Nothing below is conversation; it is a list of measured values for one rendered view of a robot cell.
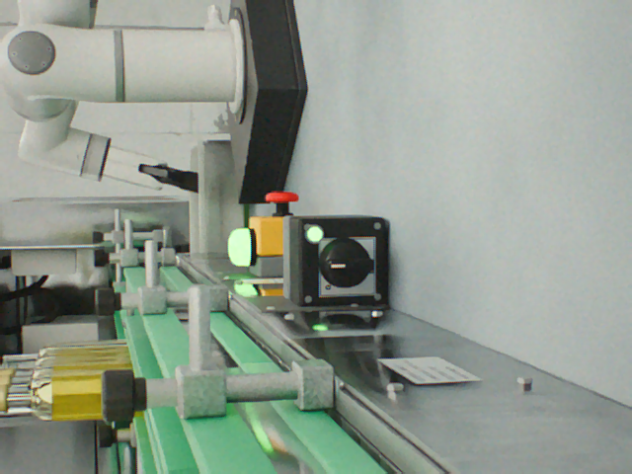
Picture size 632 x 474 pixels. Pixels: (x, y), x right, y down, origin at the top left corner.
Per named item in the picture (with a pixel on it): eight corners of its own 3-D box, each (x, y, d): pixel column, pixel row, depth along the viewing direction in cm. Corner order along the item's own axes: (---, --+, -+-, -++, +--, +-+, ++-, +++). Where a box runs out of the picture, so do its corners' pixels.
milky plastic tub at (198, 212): (238, 267, 186) (190, 269, 184) (236, 142, 185) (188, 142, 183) (253, 276, 169) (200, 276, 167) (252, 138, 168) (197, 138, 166)
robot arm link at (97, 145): (80, 177, 175) (97, 181, 175) (80, 176, 166) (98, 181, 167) (91, 134, 175) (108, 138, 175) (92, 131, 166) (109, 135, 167)
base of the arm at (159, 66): (228, 43, 150) (119, 42, 147) (237, -18, 139) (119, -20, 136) (238, 131, 143) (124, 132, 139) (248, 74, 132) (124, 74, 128)
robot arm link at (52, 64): (124, 88, 131) (-8, 88, 127) (122, 118, 143) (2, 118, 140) (121, 15, 132) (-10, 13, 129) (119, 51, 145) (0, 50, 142)
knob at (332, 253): (367, 286, 93) (377, 290, 89) (318, 288, 92) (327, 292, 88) (366, 236, 92) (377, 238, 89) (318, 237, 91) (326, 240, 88)
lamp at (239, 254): (251, 264, 125) (226, 265, 124) (251, 227, 125) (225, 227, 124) (257, 267, 120) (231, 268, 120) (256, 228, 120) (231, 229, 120)
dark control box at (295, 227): (367, 295, 101) (282, 298, 99) (366, 213, 101) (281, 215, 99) (391, 305, 93) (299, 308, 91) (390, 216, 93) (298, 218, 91)
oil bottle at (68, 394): (197, 404, 138) (30, 414, 133) (196, 362, 138) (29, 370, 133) (200, 414, 132) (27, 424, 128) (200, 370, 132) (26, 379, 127)
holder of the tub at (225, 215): (241, 296, 186) (197, 297, 185) (239, 143, 185) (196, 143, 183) (257, 307, 170) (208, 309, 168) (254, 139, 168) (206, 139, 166)
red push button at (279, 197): (263, 219, 125) (263, 192, 124) (295, 219, 126) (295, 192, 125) (269, 221, 121) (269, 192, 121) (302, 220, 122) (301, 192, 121)
